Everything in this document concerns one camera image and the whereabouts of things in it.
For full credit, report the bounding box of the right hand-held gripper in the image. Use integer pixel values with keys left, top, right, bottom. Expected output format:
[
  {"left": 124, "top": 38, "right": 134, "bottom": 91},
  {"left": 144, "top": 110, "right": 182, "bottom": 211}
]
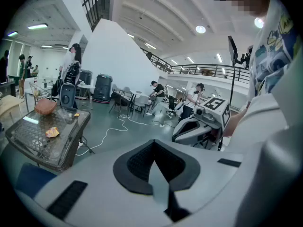
[{"left": 172, "top": 97, "right": 232, "bottom": 150}]

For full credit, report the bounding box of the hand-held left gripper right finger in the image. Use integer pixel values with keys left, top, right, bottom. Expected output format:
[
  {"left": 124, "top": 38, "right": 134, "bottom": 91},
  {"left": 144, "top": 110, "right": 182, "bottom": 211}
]
[{"left": 153, "top": 140, "right": 246, "bottom": 227}]

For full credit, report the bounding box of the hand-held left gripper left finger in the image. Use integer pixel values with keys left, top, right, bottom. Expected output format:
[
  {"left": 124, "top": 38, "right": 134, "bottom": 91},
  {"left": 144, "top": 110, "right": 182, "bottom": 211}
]
[{"left": 14, "top": 140, "right": 176, "bottom": 227}]

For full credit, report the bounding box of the orange yellow snack packet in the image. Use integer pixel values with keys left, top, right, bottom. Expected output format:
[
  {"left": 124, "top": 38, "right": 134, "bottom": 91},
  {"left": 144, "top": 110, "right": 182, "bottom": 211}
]
[{"left": 45, "top": 126, "right": 60, "bottom": 139}]

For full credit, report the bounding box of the wooden bowl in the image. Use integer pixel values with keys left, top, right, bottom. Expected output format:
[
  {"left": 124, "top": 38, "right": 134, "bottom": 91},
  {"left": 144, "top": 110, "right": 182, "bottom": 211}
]
[{"left": 34, "top": 98, "right": 58, "bottom": 116}]

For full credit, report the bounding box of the person's right forearm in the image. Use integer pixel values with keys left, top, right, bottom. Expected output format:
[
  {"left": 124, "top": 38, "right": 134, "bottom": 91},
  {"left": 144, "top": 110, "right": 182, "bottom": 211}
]
[{"left": 222, "top": 107, "right": 249, "bottom": 139}]

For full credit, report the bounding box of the black office chair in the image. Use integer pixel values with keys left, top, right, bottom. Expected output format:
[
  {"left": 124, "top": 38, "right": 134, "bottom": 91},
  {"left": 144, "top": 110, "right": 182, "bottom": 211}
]
[{"left": 165, "top": 95, "right": 177, "bottom": 117}]

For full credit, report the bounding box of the grey chair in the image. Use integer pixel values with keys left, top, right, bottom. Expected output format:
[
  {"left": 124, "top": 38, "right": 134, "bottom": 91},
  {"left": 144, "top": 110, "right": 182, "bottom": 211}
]
[{"left": 134, "top": 95, "right": 149, "bottom": 114}]

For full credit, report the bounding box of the dark blue chair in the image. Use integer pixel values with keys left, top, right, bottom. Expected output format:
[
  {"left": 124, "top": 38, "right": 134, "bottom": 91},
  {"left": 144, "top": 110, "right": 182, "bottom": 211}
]
[{"left": 15, "top": 163, "right": 58, "bottom": 199}]

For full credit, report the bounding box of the black balcony railing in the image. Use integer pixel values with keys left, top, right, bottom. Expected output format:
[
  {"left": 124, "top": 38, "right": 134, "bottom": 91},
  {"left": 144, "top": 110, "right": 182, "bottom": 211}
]
[{"left": 139, "top": 46, "right": 251, "bottom": 85}]

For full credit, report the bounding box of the glass top wicker table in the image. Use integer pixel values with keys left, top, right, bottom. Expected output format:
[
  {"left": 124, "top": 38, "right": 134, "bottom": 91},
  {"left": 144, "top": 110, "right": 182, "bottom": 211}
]
[{"left": 4, "top": 107, "right": 92, "bottom": 174}]

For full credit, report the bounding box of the black monitor on stand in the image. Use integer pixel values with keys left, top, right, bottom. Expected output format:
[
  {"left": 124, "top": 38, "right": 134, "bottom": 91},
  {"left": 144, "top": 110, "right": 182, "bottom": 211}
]
[{"left": 227, "top": 35, "right": 251, "bottom": 106}]

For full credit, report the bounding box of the black wheeled machine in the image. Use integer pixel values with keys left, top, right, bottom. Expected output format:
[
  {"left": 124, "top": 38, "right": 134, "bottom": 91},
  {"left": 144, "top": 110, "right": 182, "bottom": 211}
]
[
  {"left": 91, "top": 73, "right": 113, "bottom": 103},
  {"left": 79, "top": 69, "right": 93, "bottom": 87}
]

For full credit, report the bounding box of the round white table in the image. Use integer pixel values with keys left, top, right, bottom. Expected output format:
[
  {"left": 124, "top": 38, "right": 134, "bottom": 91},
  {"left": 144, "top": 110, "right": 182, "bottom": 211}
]
[{"left": 76, "top": 83, "right": 96, "bottom": 110}]

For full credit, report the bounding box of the person's white printed shirt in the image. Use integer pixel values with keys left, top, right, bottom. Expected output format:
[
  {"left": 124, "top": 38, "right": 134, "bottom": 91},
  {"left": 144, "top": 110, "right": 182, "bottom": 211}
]
[{"left": 223, "top": 0, "right": 303, "bottom": 227}]

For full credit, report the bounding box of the light wooden curved counter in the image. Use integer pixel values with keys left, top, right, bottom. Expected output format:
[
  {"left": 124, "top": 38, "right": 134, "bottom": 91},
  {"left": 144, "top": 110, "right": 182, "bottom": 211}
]
[{"left": 0, "top": 95, "right": 24, "bottom": 118}]

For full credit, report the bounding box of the dark grey desk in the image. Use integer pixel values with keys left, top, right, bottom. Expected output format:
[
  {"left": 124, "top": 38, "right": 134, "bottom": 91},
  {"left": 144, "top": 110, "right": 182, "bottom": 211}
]
[{"left": 0, "top": 80, "right": 17, "bottom": 98}]

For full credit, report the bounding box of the black framed window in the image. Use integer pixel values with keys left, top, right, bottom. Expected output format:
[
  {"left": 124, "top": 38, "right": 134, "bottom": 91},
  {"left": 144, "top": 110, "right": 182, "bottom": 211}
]
[{"left": 80, "top": 0, "right": 112, "bottom": 32}]

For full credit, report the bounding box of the white floor cable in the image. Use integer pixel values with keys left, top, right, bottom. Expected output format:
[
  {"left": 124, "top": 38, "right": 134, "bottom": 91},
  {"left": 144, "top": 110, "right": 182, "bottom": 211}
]
[{"left": 75, "top": 113, "right": 166, "bottom": 157}]

